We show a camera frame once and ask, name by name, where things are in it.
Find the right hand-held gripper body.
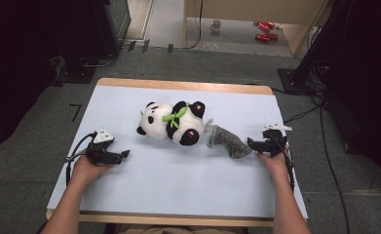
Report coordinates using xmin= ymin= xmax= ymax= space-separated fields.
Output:
xmin=260 ymin=124 xmax=293 ymax=159

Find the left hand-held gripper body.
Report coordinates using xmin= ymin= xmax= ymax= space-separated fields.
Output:
xmin=85 ymin=128 xmax=118 ymax=166

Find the grey knitted doll garment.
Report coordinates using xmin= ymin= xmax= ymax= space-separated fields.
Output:
xmin=204 ymin=118 xmax=254 ymax=160

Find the panda plush toy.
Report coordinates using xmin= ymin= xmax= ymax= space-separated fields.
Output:
xmin=135 ymin=100 xmax=208 ymax=147

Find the person's left hand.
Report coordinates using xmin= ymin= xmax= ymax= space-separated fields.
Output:
xmin=70 ymin=155 xmax=115 ymax=189

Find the person's right hand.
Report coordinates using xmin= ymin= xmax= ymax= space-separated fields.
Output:
xmin=256 ymin=151 xmax=292 ymax=179

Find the light blue table mat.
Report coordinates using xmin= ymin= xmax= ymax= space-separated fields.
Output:
xmin=47 ymin=85 xmax=309 ymax=219

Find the wooden table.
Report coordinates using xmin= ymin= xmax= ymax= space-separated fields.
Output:
xmin=45 ymin=77 xmax=309 ymax=228

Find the black stand base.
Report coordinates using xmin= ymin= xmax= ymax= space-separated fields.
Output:
xmin=55 ymin=57 xmax=97 ymax=85

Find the black metal stand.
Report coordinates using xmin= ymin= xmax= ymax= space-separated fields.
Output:
xmin=277 ymin=0 xmax=346 ymax=97

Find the dark curtain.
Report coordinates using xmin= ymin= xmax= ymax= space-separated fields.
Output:
xmin=323 ymin=0 xmax=381 ymax=197
xmin=0 ymin=0 xmax=96 ymax=156

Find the black cabinet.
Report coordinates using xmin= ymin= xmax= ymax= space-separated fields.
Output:
xmin=93 ymin=0 xmax=133 ymax=57

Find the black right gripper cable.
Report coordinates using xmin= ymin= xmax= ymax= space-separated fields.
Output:
xmin=273 ymin=132 xmax=296 ymax=193

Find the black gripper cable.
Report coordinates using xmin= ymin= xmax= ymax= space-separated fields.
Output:
xmin=64 ymin=132 xmax=98 ymax=188
xmin=273 ymin=132 xmax=296 ymax=193

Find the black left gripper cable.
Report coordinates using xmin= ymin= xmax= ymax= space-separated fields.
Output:
xmin=64 ymin=132 xmax=98 ymax=188

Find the black floor cable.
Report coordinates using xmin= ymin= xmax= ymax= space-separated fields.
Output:
xmin=283 ymin=97 xmax=352 ymax=234

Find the black hanging cable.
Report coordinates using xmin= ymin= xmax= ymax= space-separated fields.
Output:
xmin=182 ymin=0 xmax=205 ymax=51

